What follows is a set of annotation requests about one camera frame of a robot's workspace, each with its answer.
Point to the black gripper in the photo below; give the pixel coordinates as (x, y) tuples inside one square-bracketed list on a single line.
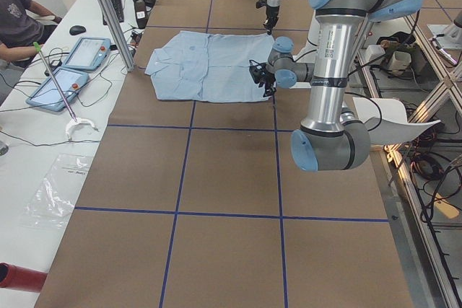
[(267, 81), (271, 12)]

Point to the light blue button shirt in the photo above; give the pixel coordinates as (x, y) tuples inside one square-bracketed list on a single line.
[(208, 67)]

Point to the white plastic chair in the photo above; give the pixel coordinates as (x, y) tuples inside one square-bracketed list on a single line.
[(387, 121)]

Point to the black keyboard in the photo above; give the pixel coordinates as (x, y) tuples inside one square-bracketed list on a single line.
[(118, 8)]

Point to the blue teach pendant far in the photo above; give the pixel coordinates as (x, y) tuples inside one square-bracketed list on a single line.
[(87, 54)]

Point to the blue teach pendant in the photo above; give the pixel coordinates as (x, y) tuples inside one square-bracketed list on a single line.
[(87, 54), (47, 95)]

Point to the metal reacher stick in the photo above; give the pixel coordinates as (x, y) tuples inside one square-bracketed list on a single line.
[(75, 121)]

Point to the black computer mouse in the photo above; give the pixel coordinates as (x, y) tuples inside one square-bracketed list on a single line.
[(77, 30)]

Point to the blue teach pendant near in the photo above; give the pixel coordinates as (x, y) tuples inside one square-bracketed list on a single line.
[(47, 95)]

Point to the clear plastic bag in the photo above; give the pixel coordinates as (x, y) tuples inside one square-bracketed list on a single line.
[(53, 202)]

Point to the seated person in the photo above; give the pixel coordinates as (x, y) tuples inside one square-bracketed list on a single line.
[(19, 31)]

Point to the red cylinder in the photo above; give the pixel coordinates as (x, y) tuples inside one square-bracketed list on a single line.
[(21, 279)]

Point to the grey aluminium frame post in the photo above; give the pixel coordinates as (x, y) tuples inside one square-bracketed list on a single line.
[(117, 33)]

